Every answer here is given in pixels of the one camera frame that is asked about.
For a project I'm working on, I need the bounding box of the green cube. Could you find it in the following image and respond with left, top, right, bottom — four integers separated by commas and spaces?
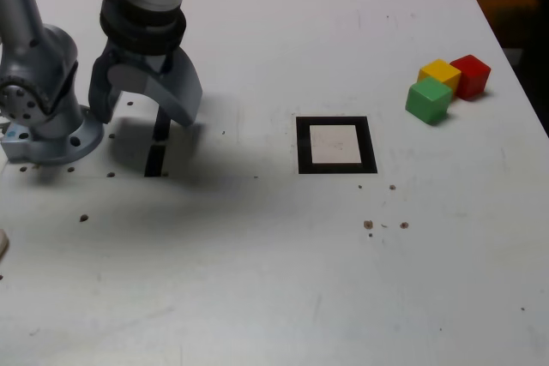
405, 76, 454, 126

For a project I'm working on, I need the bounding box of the yellow cube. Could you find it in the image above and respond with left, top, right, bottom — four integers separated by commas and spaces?
418, 58, 462, 93

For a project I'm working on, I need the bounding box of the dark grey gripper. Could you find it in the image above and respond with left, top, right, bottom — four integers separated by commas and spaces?
88, 39, 204, 127

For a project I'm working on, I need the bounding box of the black tape strip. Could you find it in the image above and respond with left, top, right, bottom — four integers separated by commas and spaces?
143, 104, 172, 177

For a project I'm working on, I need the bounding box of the red cube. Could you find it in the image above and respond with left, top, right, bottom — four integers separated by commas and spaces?
449, 54, 492, 99

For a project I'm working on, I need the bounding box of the black tape square outline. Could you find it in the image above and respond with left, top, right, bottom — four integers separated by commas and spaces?
294, 115, 379, 176

